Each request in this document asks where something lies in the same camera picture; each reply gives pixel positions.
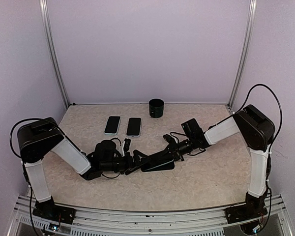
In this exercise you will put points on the light blue phone case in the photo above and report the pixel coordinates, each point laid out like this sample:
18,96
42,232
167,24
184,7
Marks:
111,134

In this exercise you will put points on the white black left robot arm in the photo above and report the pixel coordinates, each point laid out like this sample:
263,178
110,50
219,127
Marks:
38,137

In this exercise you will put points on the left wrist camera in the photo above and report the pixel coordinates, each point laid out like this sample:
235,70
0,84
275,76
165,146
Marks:
126,146

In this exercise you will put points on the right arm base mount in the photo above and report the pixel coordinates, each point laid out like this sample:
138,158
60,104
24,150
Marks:
240,213

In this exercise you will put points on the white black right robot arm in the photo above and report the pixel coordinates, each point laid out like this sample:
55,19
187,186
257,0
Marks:
258,131

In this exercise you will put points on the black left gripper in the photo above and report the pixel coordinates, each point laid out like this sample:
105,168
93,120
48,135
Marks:
131,164

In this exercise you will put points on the left aluminium frame post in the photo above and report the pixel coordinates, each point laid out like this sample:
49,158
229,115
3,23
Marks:
51,47

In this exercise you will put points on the dark green cup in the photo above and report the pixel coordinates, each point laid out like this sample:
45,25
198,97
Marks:
156,108

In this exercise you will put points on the right aluminium frame post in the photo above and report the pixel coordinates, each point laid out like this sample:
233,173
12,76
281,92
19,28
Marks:
244,51

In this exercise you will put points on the lavender phone case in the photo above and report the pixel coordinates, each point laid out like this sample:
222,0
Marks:
134,136

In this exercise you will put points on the black phone white back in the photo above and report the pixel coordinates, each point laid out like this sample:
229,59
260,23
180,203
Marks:
112,125

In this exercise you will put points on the black phone green edge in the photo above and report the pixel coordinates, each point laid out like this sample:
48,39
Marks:
159,163

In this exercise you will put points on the front aluminium rail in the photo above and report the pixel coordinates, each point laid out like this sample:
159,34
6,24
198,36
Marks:
103,222

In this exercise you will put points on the aluminium frame post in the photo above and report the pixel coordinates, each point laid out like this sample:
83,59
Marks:
244,51
51,47

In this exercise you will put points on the black phone dark edge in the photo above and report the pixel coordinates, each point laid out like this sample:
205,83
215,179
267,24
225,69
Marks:
134,126

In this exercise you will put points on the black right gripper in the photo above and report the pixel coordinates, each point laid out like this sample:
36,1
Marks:
174,150

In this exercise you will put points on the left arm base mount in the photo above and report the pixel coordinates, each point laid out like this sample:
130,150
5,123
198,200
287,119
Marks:
54,212

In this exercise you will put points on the black phone case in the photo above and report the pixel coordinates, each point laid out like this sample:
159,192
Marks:
148,167

